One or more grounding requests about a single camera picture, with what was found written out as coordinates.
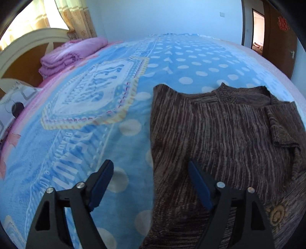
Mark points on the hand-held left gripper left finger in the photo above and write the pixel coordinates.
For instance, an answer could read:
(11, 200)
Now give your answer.
(100, 186)

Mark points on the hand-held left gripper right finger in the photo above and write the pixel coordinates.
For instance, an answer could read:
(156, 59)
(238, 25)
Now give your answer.
(199, 184)

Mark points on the brown striped knit sweater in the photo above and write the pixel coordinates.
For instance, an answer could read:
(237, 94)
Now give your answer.
(215, 131)

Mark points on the blue polka dot blanket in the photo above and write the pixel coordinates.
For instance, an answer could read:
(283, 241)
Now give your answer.
(95, 143)

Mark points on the white patterned pillow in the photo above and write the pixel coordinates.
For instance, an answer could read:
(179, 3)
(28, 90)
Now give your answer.
(14, 105)

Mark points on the folded pink quilt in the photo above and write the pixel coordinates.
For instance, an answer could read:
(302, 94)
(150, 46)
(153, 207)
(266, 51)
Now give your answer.
(69, 53)

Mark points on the white and wood headboard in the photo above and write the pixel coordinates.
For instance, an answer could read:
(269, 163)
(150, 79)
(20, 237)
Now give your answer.
(26, 62)

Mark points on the sofa in next room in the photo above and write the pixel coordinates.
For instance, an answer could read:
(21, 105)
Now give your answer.
(257, 47)

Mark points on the brown wooden door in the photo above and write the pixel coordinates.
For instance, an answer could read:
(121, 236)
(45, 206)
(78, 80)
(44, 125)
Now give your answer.
(279, 43)

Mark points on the yellow patterned curtain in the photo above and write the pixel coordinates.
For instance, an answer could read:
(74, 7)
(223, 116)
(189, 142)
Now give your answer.
(76, 16)

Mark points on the red paper door decoration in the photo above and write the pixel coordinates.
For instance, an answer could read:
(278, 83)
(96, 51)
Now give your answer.
(283, 23)

